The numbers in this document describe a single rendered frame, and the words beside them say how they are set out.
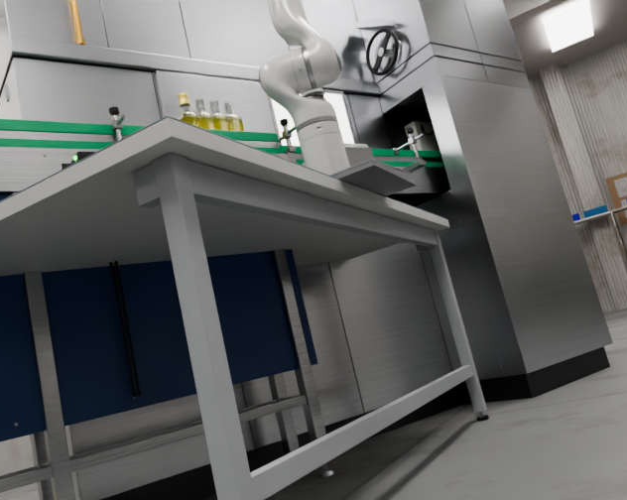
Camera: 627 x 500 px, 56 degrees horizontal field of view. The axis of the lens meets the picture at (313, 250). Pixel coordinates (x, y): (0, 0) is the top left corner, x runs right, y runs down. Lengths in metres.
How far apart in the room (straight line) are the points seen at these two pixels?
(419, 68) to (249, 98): 0.82
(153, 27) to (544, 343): 2.01
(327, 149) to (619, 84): 9.70
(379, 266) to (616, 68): 8.98
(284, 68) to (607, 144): 9.45
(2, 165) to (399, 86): 1.83
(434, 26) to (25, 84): 1.72
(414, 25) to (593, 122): 8.28
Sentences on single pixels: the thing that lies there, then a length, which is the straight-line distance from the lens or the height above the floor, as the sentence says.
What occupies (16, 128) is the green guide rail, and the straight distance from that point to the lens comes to 1.77.
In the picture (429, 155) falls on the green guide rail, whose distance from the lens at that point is 2.75.
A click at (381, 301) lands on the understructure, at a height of 0.52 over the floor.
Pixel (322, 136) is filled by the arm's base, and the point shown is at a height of 0.92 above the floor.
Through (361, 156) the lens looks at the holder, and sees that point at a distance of 2.02.
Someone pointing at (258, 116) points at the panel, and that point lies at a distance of 2.44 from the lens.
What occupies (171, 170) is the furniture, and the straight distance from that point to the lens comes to 0.97.
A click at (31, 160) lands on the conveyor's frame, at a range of 1.72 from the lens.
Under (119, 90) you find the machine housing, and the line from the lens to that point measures 2.26.
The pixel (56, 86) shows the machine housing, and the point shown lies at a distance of 2.20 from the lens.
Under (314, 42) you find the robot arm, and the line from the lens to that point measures 1.73.
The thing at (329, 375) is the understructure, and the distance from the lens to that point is 2.31.
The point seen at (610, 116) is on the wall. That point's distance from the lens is 10.99.
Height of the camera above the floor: 0.35
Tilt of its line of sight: 10 degrees up
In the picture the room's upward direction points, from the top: 13 degrees counter-clockwise
